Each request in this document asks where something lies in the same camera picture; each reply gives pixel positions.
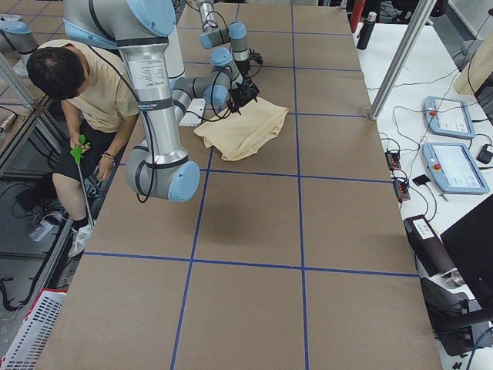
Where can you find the seated person in beige shirt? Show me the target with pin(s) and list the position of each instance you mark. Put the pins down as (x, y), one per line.
(92, 86)

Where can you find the black monitor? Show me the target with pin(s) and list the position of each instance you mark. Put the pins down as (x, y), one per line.
(468, 243)

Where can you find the cream long-sleeve graphic shirt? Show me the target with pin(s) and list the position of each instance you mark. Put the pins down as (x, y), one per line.
(242, 134)

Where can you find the lower blue teach pendant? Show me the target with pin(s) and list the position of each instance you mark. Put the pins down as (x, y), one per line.
(453, 168)

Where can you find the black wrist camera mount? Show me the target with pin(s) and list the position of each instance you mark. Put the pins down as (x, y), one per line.
(256, 57)

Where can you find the red cylinder bottle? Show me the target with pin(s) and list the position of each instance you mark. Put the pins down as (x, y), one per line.
(356, 14)

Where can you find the black box with label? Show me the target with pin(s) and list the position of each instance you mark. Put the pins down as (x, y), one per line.
(427, 245)

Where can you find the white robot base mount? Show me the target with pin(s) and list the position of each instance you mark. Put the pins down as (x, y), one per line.
(188, 106)

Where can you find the green-handled grabber tool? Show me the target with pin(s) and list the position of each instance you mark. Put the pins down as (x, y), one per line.
(77, 152)

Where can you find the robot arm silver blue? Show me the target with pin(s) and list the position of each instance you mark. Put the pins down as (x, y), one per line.
(232, 53)
(144, 33)

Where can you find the aluminium frame post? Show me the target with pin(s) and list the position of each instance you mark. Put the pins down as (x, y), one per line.
(416, 24)

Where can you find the black water bottle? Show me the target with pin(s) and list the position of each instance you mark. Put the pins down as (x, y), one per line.
(365, 33)

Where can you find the small black power adapter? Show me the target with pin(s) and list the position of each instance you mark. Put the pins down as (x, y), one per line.
(485, 154)

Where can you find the upper blue teach pendant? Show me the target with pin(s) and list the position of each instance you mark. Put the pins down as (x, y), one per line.
(448, 117)

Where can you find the blue teach pendant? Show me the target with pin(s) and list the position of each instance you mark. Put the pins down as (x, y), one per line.
(448, 117)
(453, 168)

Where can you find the white red plastic basket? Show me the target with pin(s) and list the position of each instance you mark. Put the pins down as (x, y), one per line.
(37, 326)

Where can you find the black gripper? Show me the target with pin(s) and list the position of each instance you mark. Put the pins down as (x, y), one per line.
(244, 93)

